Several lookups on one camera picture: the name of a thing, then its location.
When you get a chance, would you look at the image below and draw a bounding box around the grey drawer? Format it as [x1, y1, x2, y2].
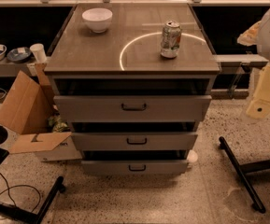
[54, 95, 211, 122]
[81, 160, 188, 175]
[72, 132, 197, 151]

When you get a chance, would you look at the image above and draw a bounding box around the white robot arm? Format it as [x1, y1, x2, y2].
[237, 8, 270, 119]

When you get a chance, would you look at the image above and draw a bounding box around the grey drawer cabinet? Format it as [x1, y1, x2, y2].
[45, 3, 220, 162]

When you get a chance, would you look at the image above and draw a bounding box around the grey top drawer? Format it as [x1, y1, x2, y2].
[54, 95, 211, 122]

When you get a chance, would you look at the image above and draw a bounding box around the grey bottom drawer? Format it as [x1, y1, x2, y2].
[81, 160, 188, 175]

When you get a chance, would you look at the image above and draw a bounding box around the open cardboard box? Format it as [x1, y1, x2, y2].
[0, 63, 81, 161]

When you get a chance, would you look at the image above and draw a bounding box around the crushed soda can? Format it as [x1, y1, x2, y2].
[161, 21, 182, 59]

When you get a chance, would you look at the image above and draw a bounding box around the white ceramic bowl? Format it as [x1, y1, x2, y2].
[82, 8, 113, 33]

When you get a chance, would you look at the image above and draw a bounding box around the white paper cup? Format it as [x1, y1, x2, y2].
[30, 43, 47, 63]

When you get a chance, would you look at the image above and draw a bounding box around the blue patterned bowl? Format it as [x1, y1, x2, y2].
[7, 47, 32, 63]

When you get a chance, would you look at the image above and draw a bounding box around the black stand leg right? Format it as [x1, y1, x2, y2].
[219, 136, 270, 214]

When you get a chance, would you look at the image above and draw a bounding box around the long side shelf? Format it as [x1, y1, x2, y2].
[0, 55, 52, 78]

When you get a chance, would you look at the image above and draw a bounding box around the black chair base left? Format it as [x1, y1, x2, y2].
[0, 124, 66, 224]

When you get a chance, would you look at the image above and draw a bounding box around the black floor cable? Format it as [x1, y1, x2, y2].
[0, 169, 42, 213]

